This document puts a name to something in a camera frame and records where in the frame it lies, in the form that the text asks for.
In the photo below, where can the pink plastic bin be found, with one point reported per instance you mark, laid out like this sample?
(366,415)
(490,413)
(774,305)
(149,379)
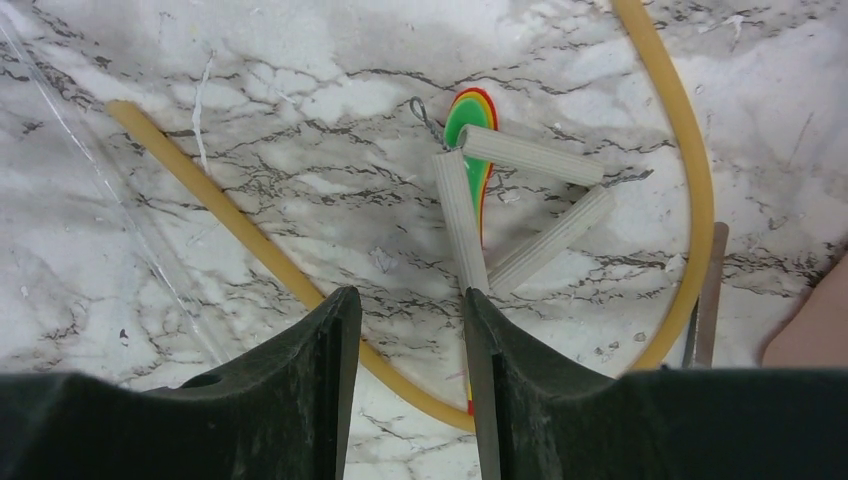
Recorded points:
(816,337)

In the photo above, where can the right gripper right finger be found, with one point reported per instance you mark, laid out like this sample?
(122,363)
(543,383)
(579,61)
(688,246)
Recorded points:
(541,415)

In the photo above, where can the metal tweezers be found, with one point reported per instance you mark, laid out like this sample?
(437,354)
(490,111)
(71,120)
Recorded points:
(701,335)

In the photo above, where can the clear glass stirring rod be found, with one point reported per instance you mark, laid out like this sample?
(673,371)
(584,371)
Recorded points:
(158,255)

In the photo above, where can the yellow rubber tubing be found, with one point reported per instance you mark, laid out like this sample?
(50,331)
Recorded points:
(680,113)

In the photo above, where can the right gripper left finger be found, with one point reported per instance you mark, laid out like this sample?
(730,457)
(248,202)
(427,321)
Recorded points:
(282,410)

